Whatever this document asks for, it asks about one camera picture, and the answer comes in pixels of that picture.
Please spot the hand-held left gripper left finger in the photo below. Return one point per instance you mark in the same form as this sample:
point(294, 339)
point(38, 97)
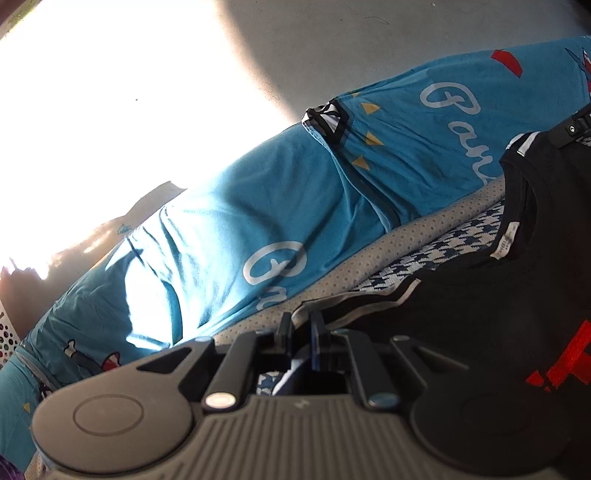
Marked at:
point(286, 337)

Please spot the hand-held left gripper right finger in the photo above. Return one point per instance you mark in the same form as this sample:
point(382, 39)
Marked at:
point(317, 344)

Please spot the houndstooth covered sofa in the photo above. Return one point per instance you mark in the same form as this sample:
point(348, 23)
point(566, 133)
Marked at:
point(415, 240)

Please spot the white perforated plastic basket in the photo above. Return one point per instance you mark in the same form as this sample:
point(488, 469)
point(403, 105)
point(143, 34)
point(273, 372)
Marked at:
point(9, 332)

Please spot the black t-shirt red print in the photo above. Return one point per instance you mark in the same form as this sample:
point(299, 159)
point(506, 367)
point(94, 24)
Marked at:
point(508, 300)

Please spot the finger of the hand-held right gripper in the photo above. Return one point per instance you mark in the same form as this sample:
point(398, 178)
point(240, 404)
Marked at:
point(575, 127)

